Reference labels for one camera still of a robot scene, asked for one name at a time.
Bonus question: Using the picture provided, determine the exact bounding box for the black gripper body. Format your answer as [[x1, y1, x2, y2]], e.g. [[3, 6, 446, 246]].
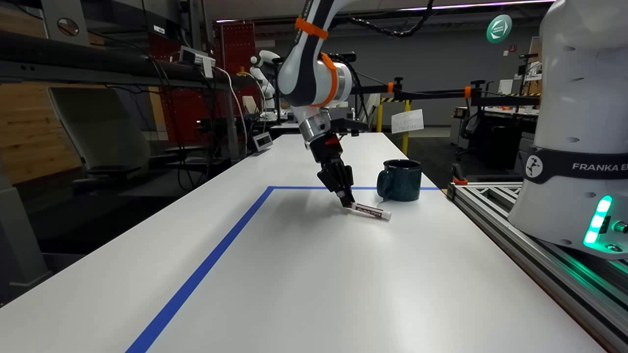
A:
[[297, 106, 358, 191]]

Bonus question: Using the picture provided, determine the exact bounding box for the red dry erase marker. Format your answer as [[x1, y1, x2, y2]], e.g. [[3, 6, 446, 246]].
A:
[[344, 203, 395, 224]]

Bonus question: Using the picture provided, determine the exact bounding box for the dark teal ceramic mug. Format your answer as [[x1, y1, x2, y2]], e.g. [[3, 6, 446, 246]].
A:
[[376, 157, 427, 204]]

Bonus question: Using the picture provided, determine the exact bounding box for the small grey display device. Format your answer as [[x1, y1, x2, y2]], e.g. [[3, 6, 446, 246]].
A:
[[250, 130, 278, 155]]

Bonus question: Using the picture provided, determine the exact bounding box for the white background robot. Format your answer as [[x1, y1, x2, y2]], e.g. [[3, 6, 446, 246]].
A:
[[248, 48, 283, 124]]

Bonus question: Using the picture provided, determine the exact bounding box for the white paper sign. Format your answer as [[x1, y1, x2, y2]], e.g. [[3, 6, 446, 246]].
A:
[[389, 108, 427, 138]]

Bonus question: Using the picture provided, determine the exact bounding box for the black bar with orange clamps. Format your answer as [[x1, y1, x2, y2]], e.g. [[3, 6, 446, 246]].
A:
[[356, 77, 546, 108]]

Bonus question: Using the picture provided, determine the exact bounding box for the red cabinet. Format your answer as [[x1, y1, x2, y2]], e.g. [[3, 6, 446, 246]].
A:
[[215, 18, 260, 91]]

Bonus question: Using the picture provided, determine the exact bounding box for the white power box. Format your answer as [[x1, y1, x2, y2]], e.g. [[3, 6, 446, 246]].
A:
[[179, 46, 219, 81]]

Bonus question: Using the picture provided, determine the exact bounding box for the long blue tape strip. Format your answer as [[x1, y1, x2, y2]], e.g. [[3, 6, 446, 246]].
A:
[[126, 185, 280, 353]]

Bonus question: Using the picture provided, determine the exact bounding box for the round green sign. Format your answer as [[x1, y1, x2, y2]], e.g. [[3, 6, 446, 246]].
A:
[[486, 12, 515, 48]]

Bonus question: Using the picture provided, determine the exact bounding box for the grey bin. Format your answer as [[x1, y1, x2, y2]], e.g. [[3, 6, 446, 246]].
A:
[[50, 87, 154, 177]]

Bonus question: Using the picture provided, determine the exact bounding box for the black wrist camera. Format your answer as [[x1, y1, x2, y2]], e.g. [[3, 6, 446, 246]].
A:
[[332, 116, 370, 140]]

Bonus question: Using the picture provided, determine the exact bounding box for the black overhead cable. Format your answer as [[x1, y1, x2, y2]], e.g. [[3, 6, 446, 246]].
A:
[[344, 0, 438, 40]]

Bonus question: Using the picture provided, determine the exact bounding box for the aluminium frame rail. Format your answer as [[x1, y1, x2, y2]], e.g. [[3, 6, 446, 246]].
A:
[[446, 181, 628, 353]]

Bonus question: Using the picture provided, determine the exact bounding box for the wooden wall panel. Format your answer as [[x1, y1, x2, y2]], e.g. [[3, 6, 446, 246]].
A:
[[0, 81, 85, 187]]

